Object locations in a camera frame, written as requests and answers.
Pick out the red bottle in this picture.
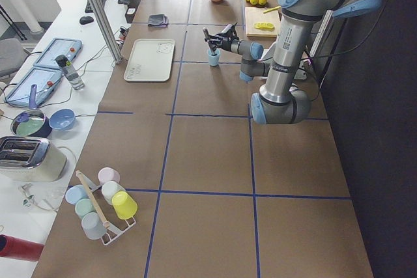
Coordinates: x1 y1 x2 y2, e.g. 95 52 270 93
1 234 44 262

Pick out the teach pendant near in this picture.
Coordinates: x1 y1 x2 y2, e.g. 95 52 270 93
3 67 64 108

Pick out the aluminium frame post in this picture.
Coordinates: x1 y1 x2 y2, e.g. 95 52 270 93
88 0 123 64

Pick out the blue cup on rack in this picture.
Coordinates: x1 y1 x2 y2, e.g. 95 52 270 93
65 184 88 205

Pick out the grey office chair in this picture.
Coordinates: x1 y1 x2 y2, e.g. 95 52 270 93
0 38 27 77

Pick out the teach pendant far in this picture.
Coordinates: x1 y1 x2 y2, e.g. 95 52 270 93
33 38 83 69

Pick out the cream bear tray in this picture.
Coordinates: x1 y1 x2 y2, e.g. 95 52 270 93
124 39 175 83

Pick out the pink cup on rack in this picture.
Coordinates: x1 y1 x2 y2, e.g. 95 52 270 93
98 167 121 184

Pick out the bamboo cutting board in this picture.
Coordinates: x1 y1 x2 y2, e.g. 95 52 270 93
245 7 281 38

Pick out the blue bowl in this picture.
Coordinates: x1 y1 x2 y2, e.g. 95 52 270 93
49 109 76 131

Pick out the black computer mouse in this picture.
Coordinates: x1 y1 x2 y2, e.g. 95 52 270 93
79 16 94 25

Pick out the yellow cup on rack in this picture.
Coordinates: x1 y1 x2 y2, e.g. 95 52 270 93
112 191 138 220

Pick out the lemon slices row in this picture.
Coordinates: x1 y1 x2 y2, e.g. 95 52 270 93
253 22 275 31

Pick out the clear water bottle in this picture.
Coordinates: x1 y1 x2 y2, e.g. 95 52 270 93
55 55 85 90

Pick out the light blue cup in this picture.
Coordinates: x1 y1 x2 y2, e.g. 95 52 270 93
207 49 221 66

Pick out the navy saucepan purple handle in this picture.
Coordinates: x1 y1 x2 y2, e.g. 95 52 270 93
10 84 52 138

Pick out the mint cup on rack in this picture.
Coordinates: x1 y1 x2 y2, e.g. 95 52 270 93
75 199 95 219

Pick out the yellow-green plastic knife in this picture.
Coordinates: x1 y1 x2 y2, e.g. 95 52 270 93
263 5 281 14

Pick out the cream steel toaster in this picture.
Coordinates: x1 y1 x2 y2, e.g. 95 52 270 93
1 136 66 182

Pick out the white wire cup rack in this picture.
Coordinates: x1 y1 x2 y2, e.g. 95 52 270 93
75 170 137 246

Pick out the grey folded cloth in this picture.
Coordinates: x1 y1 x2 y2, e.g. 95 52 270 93
147 14 169 27

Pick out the teach pendant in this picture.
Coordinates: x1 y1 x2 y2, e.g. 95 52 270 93
33 38 83 69
3 67 64 108

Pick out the white cup on rack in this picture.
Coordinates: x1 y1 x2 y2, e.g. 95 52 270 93
101 180 126 206

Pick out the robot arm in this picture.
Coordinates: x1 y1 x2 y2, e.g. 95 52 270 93
204 0 382 124

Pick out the grey cup on rack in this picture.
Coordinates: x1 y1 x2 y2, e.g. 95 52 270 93
81 212 107 240

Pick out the steel muddler black tip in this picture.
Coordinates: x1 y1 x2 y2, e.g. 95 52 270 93
203 27 217 55

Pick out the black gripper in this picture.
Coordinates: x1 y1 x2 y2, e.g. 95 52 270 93
205 24 240 53

